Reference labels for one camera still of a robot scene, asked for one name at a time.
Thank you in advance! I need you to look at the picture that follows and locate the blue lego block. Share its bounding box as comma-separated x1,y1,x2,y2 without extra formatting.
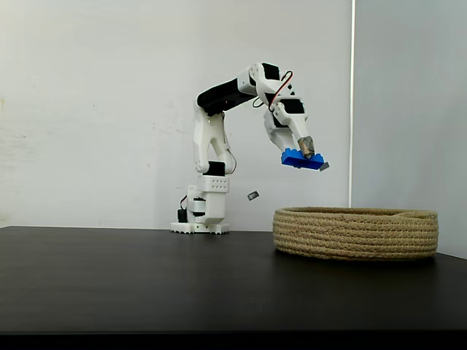
280,147,325,173

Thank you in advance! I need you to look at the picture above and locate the white corner strip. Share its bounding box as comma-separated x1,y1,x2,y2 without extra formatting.
349,0,357,209

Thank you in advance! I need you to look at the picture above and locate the red white black wrist cable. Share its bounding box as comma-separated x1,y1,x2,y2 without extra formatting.
251,69,295,113

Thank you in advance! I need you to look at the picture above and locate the black upper arm cable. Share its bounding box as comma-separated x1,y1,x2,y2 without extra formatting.
220,112,239,176

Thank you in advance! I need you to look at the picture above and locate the woven rope basket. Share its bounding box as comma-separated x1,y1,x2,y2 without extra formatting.
272,206,439,262

